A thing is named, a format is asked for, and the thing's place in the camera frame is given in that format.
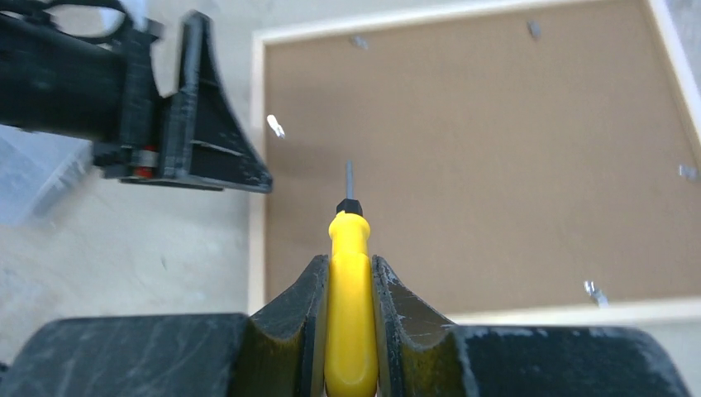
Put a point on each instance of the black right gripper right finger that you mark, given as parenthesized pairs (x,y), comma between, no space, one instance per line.
(423,353)

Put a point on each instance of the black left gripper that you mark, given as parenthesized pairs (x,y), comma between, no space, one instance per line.
(102,89)

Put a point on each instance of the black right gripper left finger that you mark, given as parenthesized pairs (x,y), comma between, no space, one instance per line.
(278,351)

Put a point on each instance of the yellow handled screwdriver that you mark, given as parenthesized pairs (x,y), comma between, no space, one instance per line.
(351,359)

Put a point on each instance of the wooden picture frame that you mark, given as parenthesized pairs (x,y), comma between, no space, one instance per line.
(518,161)

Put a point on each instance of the clear plastic screw box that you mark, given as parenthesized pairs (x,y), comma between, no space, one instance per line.
(37,170)

